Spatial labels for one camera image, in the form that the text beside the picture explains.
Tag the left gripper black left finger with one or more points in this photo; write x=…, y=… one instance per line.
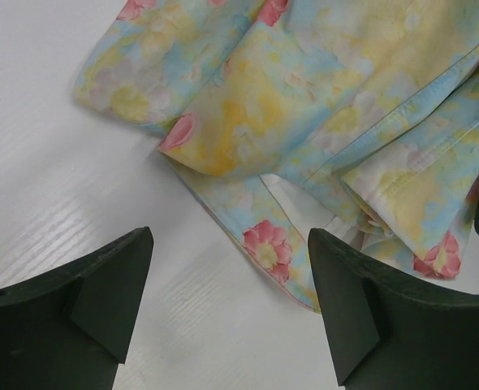
x=71, y=327

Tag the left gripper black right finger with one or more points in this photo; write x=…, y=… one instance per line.
x=390, y=330

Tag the pastel floral skirt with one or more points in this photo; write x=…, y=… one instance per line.
x=359, y=117

